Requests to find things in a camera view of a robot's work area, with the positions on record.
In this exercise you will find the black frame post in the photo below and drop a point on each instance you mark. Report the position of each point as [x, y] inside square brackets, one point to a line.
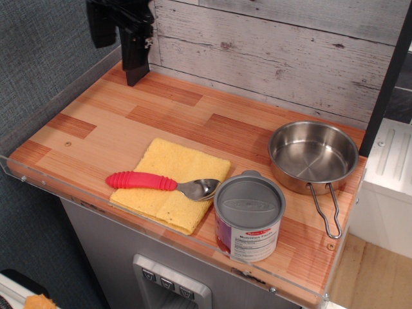
[135, 75]
[390, 79]

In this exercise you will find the silver dispenser button panel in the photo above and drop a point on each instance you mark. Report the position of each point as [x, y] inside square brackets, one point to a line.
[163, 287]

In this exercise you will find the toy tin can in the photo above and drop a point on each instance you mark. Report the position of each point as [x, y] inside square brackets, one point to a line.
[248, 212]

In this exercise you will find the grey toy fridge cabinet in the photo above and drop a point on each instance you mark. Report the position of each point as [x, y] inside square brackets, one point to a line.
[110, 243]

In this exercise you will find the red handled metal spoon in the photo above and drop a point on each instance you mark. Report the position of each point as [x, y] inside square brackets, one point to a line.
[195, 190]

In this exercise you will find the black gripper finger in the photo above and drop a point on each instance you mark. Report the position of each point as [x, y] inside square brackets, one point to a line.
[102, 28]
[136, 43]

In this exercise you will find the steel pan with wire handle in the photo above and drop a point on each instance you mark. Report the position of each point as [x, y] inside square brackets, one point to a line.
[313, 158]

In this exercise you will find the black right frame post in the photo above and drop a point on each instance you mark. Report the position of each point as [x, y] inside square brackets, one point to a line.
[390, 79]

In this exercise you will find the clear acrylic table guard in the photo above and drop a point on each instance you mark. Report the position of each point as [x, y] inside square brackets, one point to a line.
[69, 119]

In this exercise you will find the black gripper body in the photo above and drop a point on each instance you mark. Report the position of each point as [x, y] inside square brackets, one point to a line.
[128, 14]

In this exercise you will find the white toy appliance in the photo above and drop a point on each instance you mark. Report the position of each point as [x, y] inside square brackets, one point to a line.
[382, 212]

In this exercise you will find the black left frame post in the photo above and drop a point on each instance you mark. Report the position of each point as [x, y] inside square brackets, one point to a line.
[135, 75]

